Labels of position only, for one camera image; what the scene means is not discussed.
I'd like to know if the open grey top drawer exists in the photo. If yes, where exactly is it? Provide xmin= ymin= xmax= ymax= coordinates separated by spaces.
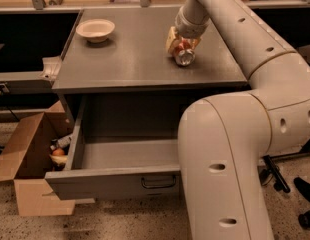
xmin=45 ymin=93 xmax=182 ymax=200

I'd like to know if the black drawer handle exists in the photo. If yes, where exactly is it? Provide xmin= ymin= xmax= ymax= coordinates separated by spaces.
xmin=141 ymin=176 xmax=176 ymax=189

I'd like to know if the grey metal cabinet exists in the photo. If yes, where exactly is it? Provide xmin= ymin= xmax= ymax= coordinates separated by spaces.
xmin=52 ymin=5 xmax=248 ymax=125

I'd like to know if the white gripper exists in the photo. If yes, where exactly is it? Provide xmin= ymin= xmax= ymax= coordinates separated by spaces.
xmin=165 ymin=6 xmax=209 ymax=55

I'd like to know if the orange fruit in box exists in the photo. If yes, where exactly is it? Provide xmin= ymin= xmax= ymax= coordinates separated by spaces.
xmin=52 ymin=148 xmax=65 ymax=156

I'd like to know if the grey bracket on rail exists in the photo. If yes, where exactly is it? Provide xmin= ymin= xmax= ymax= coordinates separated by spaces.
xmin=40 ymin=56 xmax=62 ymax=81

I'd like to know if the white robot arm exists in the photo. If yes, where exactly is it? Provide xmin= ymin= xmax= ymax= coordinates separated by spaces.
xmin=175 ymin=0 xmax=310 ymax=240

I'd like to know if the red coke can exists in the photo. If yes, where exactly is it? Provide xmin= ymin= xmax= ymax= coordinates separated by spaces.
xmin=173 ymin=39 xmax=195 ymax=67

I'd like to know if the black stand leg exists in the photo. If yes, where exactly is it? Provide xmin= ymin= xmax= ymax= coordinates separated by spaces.
xmin=263 ymin=155 xmax=291 ymax=193

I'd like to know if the white bottle in box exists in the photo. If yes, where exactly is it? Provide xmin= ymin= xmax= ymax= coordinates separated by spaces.
xmin=50 ymin=134 xmax=72 ymax=151

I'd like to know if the white bowl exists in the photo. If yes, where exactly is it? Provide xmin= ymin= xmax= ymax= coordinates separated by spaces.
xmin=76 ymin=19 xmax=115 ymax=43

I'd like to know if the brown cardboard box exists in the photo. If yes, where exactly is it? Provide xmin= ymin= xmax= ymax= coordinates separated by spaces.
xmin=0 ymin=102 xmax=75 ymax=216

